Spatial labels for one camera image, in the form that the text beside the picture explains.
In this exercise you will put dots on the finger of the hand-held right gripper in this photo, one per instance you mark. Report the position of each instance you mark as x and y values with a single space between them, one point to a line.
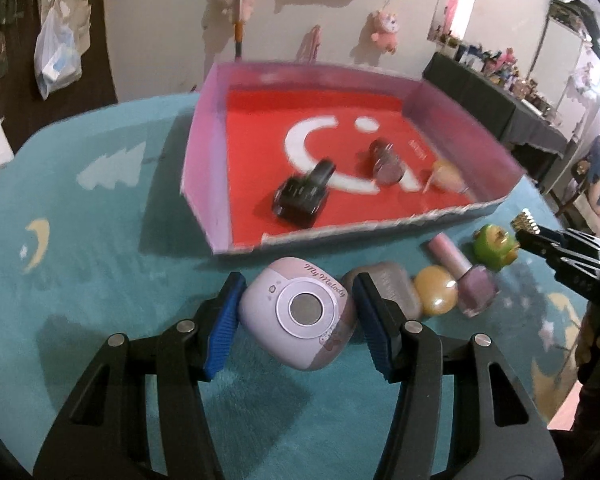
565 261
560 241

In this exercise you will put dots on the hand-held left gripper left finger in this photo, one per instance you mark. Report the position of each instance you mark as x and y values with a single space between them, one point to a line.
225 325

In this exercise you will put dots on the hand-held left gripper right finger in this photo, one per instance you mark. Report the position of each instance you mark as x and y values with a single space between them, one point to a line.
372 325

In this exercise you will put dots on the brown compact case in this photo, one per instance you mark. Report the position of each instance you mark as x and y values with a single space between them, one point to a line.
395 285

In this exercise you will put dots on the green and yellow toy figure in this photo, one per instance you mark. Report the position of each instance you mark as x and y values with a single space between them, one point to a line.
492 245

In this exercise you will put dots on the lilac rounded mini camera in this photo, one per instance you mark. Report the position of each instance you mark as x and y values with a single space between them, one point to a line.
300 310

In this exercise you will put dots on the pink nail polish bottle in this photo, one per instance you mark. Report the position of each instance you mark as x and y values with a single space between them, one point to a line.
472 285

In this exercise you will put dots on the clear glass cup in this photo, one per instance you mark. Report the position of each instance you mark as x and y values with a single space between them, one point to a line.
462 188

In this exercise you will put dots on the black nail polish bottle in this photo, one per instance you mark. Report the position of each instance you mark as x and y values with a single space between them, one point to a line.
300 197

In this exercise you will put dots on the brown glitter bottle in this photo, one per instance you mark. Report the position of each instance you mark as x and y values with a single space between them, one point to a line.
387 165

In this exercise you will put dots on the pink cardboard box red liner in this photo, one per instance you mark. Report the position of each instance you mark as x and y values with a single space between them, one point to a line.
260 125

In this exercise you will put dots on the teal printed blanket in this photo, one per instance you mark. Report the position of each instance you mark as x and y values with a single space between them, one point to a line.
130 270

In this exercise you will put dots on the white hanging plush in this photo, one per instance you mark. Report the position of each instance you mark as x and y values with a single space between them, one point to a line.
587 85

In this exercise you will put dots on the dark cloth covered table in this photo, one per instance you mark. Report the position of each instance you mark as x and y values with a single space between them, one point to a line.
480 95

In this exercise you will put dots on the white wardrobe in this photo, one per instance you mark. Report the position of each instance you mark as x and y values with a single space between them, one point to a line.
570 60

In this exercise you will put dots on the row of cosmetic bottles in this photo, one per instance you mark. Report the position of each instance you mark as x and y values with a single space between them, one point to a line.
495 67

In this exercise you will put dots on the black bag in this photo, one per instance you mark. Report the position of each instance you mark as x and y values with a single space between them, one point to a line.
580 15

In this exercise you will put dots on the pink plush doll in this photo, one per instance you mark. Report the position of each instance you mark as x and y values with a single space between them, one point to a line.
385 30

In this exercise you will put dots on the pink dustpan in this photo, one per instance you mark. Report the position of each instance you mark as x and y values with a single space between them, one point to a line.
314 45

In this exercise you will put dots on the dark brown door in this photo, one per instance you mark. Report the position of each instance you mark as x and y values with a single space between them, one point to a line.
102 50

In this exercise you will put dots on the translucent plastic bag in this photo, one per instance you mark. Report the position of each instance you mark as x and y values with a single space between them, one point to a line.
55 60

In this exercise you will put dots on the clear hanging organizer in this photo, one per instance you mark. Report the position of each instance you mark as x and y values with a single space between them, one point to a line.
80 20

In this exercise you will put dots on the wall mirror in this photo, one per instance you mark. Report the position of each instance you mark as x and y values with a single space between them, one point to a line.
460 0

